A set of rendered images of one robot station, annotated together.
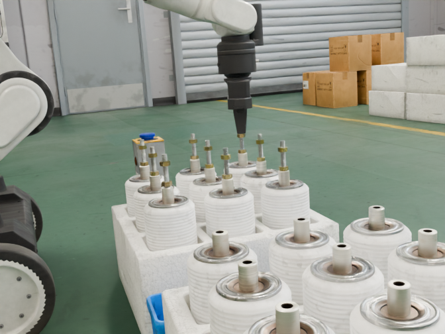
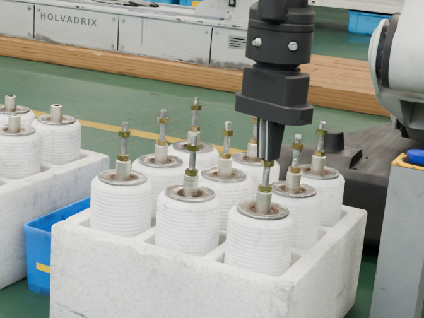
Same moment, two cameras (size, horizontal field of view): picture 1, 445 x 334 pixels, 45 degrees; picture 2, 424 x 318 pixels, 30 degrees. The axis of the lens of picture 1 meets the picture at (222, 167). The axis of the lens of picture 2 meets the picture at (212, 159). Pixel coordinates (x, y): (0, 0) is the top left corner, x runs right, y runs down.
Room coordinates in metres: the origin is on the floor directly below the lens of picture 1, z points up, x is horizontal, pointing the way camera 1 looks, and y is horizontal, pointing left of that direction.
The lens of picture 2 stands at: (1.93, -0.89, 0.63)
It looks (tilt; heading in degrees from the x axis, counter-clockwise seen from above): 16 degrees down; 132
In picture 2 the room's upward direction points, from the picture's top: 5 degrees clockwise
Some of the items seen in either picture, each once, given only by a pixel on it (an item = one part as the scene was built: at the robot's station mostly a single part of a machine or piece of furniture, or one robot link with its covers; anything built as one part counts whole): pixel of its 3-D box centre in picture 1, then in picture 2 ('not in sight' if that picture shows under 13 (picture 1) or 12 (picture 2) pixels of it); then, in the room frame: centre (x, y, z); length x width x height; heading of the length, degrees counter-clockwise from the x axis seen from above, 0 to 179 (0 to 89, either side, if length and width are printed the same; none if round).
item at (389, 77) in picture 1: (410, 76); not in sight; (3.91, -1.39, 0.27); 0.39 x 0.39 x 0.18; 22
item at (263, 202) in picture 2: (242, 160); (263, 202); (1.27, -0.05, 0.26); 0.02 x 0.02 x 0.03
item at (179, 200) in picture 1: (168, 202); (193, 147); (0.98, 0.10, 0.25); 0.08 x 0.08 x 0.01
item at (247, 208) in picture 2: (243, 165); (262, 210); (1.27, -0.05, 0.25); 0.08 x 0.08 x 0.01
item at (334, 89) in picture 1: (336, 89); not in sight; (4.82, -1.05, 0.15); 0.30 x 0.24 x 0.30; 19
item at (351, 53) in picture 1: (349, 53); not in sight; (4.87, -1.19, 0.45); 0.30 x 0.24 x 0.30; 22
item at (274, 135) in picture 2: not in sight; (276, 139); (1.28, -0.05, 0.36); 0.03 x 0.02 x 0.06; 89
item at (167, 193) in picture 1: (167, 195); (193, 140); (0.98, 0.10, 0.26); 0.02 x 0.02 x 0.03
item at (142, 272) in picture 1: (216, 252); (216, 267); (1.12, 0.03, 0.09); 0.39 x 0.39 x 0.18; 17
